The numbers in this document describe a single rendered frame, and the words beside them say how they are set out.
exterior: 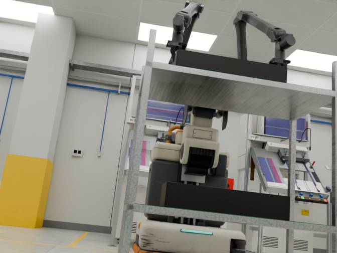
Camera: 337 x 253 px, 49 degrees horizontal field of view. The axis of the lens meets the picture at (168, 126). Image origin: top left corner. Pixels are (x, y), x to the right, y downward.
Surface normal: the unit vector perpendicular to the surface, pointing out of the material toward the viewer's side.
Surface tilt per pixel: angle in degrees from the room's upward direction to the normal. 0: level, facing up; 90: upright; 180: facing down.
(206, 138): 98
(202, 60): 90
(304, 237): 90
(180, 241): 90
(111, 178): 90
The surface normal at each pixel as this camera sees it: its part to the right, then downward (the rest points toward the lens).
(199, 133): 0.13, -0.08
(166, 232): 0.15, -0.32
